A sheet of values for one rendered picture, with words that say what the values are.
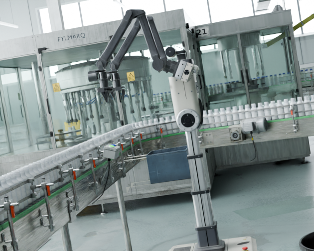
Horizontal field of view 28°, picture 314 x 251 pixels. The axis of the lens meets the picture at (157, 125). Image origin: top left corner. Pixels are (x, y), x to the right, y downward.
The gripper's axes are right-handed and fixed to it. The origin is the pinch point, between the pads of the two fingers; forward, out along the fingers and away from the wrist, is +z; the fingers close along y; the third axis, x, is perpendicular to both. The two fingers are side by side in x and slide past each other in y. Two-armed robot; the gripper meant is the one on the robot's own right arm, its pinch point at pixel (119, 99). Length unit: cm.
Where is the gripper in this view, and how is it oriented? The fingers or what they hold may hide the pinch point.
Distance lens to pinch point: 462.7
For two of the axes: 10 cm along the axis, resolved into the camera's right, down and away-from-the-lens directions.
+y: -9.8, 1.4, 1.2
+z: 1.5, 9.9, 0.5
